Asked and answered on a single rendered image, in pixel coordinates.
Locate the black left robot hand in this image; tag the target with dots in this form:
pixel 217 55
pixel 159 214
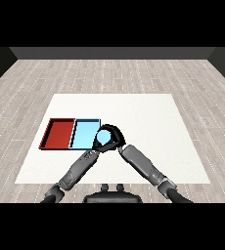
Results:
pixel 99 148

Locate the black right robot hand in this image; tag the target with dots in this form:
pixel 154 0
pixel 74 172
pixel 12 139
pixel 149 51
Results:
pixel 118 136

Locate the small blue can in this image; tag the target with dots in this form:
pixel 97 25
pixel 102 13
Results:
pixel 103 137

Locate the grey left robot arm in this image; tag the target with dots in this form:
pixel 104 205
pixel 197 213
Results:
pixel 80 167

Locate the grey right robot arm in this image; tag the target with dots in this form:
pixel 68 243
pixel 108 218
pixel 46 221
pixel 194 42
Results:
pixel 142 164

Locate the light blue shallow open box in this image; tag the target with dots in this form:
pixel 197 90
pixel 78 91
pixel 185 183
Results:
pixel 83 135

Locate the red shallow open box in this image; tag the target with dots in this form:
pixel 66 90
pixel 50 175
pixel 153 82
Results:
pixel 59 135

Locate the dark grey robot body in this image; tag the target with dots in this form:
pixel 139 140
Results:
pixel 112 197

